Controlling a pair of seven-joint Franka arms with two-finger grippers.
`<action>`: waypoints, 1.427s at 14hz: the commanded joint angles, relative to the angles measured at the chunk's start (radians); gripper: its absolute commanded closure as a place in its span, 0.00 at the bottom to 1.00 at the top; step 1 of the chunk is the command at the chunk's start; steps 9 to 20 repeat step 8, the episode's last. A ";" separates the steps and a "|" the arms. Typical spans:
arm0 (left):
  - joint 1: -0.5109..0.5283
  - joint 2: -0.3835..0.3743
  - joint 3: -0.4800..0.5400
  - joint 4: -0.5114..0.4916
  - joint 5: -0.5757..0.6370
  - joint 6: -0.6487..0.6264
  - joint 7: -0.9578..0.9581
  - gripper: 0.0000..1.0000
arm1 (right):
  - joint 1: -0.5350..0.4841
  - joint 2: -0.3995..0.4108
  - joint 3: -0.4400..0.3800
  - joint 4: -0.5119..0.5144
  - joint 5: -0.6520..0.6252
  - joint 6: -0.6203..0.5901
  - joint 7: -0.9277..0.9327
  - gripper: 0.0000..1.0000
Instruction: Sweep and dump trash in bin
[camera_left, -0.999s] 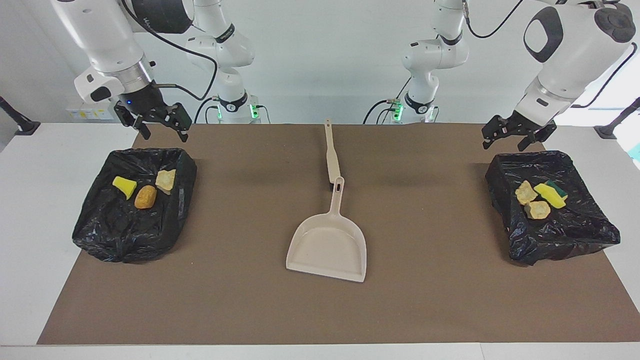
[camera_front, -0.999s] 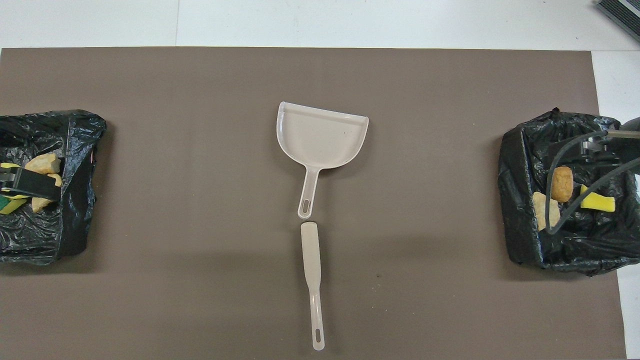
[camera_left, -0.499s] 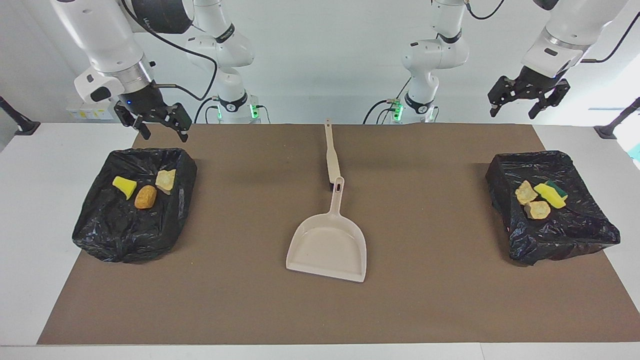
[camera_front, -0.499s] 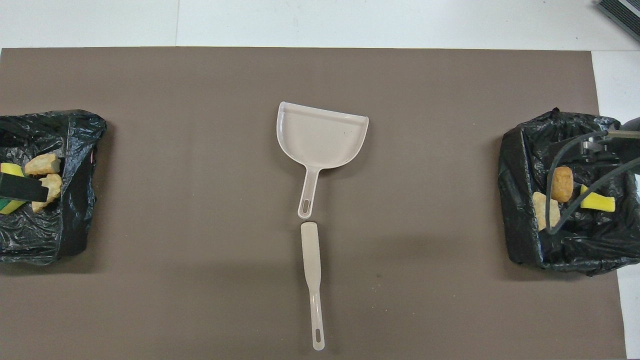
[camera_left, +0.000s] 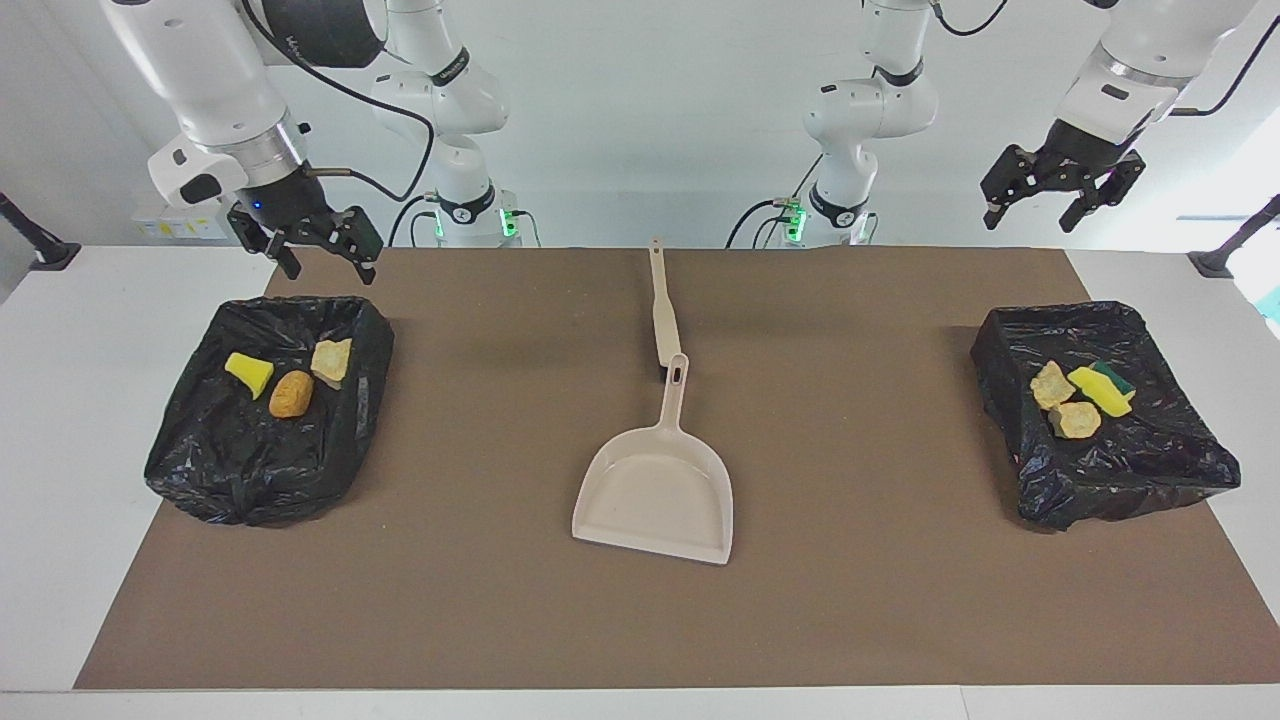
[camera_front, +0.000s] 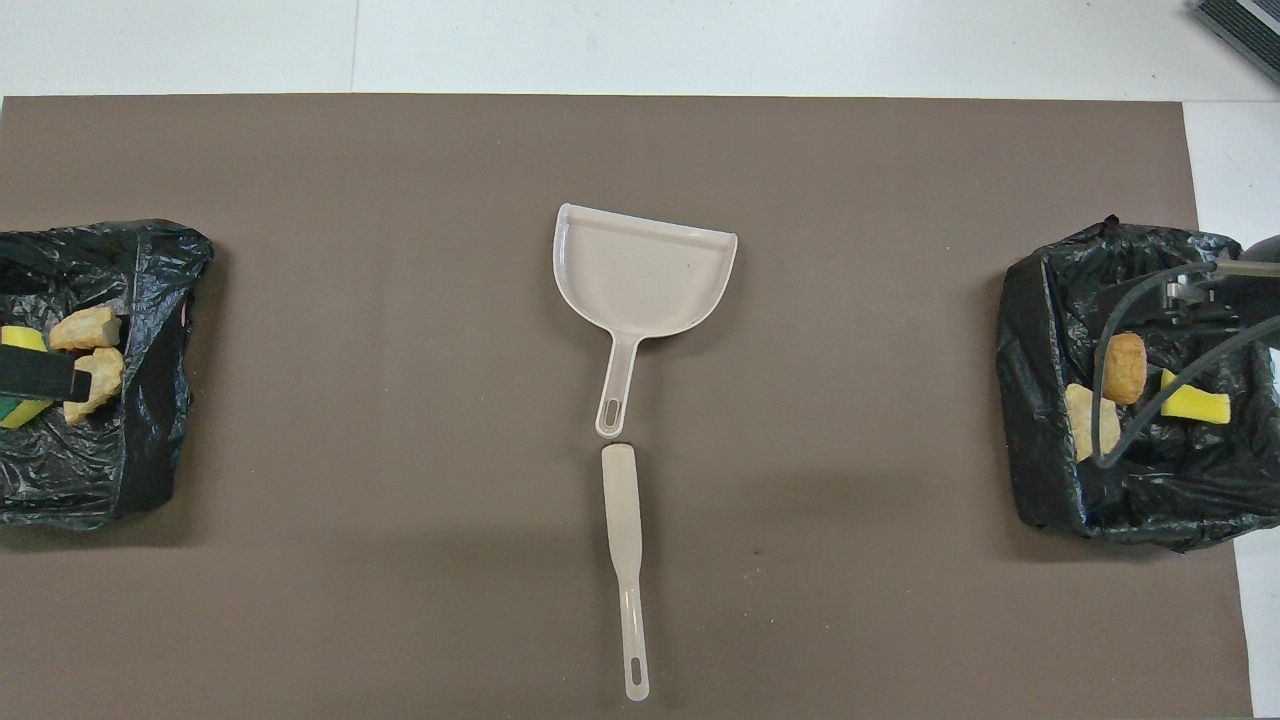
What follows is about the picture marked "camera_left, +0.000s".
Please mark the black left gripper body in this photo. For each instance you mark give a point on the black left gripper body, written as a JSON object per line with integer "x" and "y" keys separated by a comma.
{"x": 1080, "y": 165}

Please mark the black bag lined bin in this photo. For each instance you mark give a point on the black bag lined bin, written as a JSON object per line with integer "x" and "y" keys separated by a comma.
{"x": 250, "y": 460}
{"x": 1150, "y": 460}

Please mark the beige plastic dustpan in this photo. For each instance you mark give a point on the beige plastic dustpan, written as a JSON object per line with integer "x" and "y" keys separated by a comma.
{"x": 655, "y": 500}

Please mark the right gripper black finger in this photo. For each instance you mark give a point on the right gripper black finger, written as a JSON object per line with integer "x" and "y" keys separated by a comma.
{"x": 287, "y": 258}
{"x": 367, "y": 255}

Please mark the plain yellow sponge piece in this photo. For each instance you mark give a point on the plain yellow sponge piece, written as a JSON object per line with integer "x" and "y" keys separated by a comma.
{"x": 250, "y": 373}
{"x": 1100, "y": 392}

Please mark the brown table mat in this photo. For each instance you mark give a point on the brown table mat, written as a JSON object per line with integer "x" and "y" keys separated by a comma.
{"x": 640, "y": 620}

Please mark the small white yellow-labelled box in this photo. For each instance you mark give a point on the small white yellow-labelled box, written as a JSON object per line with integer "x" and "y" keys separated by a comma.
{"x": 150, "y": 228}
{"x": 205, "y": 228}

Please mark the teal object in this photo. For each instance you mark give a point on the teal object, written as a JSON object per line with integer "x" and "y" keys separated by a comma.
{"x": 1273, "y": 305}

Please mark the black pole stand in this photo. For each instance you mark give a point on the black pole stand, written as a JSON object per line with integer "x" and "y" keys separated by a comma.
{"x": 1215, "y": 262}
{"x": 45, "y": 250}

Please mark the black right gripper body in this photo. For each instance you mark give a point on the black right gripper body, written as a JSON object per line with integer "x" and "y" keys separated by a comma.
{"x": 295, "y": 210}

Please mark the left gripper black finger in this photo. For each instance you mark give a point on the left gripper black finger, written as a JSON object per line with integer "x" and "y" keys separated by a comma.
{"x": 995, "y": 207}
{"x": 1075, "y": 212}

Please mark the beige hand brush black bristles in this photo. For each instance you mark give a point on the beige hand brush black bristles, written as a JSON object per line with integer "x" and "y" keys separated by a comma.
{"x": 665, "y": 320}

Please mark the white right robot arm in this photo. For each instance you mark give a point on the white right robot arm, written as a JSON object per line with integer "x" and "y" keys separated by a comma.
{"x": 210, "y": 80}

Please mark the brown oval bread roll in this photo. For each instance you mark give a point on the brown oval bread roll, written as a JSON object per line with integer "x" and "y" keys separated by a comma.
{"x": 291, "y": 394}

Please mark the yellow sponge green scrub top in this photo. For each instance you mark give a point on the yellow sponge green scrub top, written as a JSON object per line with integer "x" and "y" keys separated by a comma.
{"x": 1118, "y": 376}

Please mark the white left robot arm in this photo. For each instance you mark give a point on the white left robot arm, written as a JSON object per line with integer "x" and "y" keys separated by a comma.
{"x": 860, "y": 110}

